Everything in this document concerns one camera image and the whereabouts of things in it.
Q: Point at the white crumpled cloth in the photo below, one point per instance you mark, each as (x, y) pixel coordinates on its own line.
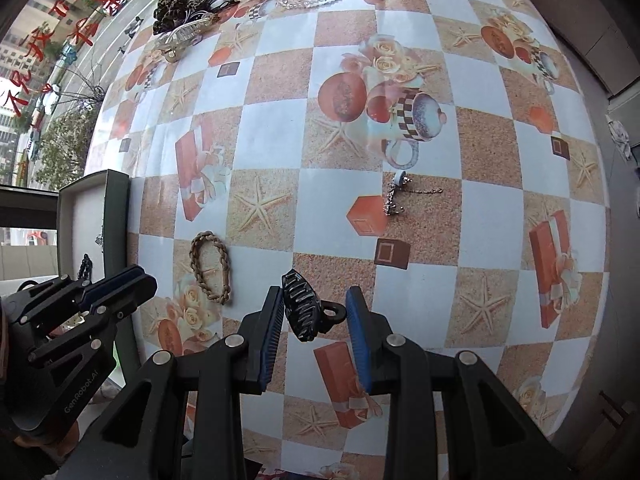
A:
(620, 135)

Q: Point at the dark green jewelry box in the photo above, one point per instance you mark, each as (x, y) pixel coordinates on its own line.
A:
(80, 220)

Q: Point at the black claw hair clip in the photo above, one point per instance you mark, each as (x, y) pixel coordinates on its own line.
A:
(300, 310)

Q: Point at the beige claw hair clip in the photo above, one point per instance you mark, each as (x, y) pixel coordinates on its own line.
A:
(182, 35)

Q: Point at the printed checkered tablecloth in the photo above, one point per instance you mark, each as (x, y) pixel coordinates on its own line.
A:
(280, 140)

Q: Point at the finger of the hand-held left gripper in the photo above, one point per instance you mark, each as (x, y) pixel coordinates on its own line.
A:
(117, 285)
(45, 295)

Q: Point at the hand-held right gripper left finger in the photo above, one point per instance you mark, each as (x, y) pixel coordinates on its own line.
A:
(270, 340)

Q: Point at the small black accessory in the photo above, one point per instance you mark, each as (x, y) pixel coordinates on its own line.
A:
(86, 266)

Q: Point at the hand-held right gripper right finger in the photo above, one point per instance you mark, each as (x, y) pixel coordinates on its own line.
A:
(359, 345)

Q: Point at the leopard print scrunchie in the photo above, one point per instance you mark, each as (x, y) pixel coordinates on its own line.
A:
(172, 7)

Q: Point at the small silver accessory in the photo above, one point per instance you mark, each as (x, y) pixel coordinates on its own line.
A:
(100, 242)

